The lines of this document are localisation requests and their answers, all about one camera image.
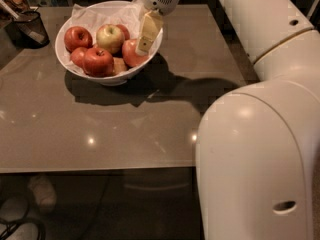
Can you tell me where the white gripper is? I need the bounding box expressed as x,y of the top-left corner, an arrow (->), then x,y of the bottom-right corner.
136,0 -> 180,56

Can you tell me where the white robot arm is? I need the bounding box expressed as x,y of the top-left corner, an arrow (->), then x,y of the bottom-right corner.
196,0 -> 320,240

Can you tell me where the red apple back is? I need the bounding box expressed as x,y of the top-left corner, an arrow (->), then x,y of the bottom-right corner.
116,24 -> 130,40

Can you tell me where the yellow green apple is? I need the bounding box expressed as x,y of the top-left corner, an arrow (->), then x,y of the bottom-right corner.
96,24 -> 125,54

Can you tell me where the pale apple bottom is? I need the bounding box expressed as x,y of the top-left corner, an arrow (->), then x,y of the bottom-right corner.
113,57 -> 128,75

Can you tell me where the white bowl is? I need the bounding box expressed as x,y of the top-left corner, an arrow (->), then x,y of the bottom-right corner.
54,0 -> 164,87

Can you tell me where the red apple front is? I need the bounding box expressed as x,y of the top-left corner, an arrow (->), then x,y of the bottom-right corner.
83,47 -> 114,77

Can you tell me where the small red apple left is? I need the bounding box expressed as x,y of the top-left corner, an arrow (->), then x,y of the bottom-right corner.
70,47 -> 87,68

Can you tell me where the white paper liner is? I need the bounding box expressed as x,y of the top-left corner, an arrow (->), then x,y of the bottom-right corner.
63,0 -> 161,78

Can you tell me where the black mesh pen cup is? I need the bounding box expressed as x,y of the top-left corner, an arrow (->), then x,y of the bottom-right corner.
13,11 -> 50,49

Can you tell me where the white utensil in cup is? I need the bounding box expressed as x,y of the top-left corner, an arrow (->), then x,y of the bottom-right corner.
0,0 -> 45,44

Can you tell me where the black cable on floor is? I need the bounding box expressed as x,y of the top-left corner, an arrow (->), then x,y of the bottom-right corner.
0,197 -> 47,240

